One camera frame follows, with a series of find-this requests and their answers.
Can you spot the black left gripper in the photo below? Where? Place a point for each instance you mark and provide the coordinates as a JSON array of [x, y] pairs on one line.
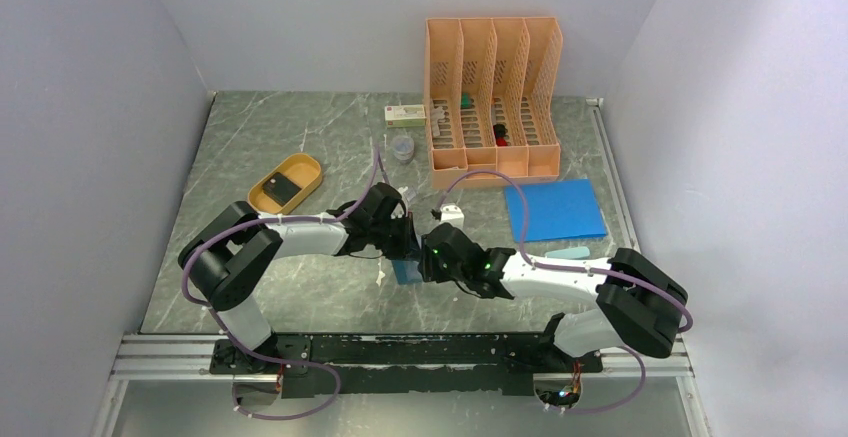
[[408, 246]]

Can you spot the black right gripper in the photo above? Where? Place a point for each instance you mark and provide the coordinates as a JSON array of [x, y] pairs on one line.
[[428, 266]]

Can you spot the blue leather card holder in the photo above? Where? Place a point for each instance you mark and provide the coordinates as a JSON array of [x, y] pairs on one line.
[[406, 271]]

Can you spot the yellow oval tray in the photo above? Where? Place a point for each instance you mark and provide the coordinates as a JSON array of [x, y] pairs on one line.
[[302, 169]]

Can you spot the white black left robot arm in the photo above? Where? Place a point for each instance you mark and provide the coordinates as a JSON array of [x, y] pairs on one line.
[[226, 261]]

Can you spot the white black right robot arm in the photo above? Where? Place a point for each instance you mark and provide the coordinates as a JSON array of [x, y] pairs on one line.
[[629, 300]]

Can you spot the clear small jar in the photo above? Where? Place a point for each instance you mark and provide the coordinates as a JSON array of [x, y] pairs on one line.
[[402, 148]]

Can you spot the black small box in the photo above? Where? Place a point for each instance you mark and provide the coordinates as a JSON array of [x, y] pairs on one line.
[[280, 189]]

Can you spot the white small carton box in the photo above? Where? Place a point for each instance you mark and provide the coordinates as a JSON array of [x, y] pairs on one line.
[[403, 116]]

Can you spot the clear plastic clip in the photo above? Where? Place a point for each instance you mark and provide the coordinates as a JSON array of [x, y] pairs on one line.
[[437, 115]]

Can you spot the red black item in organizer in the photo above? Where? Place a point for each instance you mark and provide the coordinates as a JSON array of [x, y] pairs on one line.
[[501, 135]]

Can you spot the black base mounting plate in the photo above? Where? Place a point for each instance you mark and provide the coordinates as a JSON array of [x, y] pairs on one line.
[[401, 363]]

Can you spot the orange plastic file organizer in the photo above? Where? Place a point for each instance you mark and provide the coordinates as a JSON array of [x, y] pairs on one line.
[[509, 66]]

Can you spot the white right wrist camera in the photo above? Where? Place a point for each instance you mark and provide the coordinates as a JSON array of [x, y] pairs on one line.
[[450, 214]]

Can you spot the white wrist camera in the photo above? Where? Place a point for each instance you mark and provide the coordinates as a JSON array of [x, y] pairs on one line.
[[450, 214], [408, 194]]

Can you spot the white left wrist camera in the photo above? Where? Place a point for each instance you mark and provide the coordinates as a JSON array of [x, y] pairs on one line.
[[408, 194]]

